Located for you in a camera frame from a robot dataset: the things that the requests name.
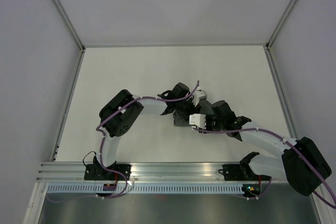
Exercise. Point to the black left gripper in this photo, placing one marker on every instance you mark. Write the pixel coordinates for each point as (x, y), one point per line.
(192, 109)

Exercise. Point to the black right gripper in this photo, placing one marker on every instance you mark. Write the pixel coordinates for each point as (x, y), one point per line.
(208, 117)

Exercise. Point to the grey cloth napkin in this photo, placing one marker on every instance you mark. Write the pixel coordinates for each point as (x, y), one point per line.
(186, 108)

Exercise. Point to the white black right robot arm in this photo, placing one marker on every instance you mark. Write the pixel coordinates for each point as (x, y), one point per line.
(299, 162)

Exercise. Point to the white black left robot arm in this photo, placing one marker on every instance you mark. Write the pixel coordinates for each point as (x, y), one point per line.
(118, 115)

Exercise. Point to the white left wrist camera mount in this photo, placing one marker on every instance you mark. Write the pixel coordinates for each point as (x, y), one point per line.
(198, 95)

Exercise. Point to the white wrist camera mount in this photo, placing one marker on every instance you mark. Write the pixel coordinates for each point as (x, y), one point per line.
(198, 121)
(198, 95)

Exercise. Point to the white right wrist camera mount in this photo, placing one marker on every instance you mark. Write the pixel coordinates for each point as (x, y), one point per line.
(198, 121)

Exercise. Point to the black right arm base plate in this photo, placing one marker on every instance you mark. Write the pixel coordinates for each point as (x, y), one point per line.
(245, 172)

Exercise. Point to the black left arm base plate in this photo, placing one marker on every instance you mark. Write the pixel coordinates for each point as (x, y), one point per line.
(116, 171)

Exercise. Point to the aluminium front rail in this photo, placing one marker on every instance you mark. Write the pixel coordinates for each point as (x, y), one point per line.
(150, 172)

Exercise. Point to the white slotted cable duct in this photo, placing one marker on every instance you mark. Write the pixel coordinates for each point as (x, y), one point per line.
(146, 188)

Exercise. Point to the aluminium right frame post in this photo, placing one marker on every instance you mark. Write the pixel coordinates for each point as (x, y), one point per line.
(281, 22)

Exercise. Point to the aluminium frame post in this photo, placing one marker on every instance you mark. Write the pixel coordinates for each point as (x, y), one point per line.
(281, 22)
(66, 20)

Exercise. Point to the aluminium left frame post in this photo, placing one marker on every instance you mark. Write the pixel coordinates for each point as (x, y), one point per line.
(66, 20)

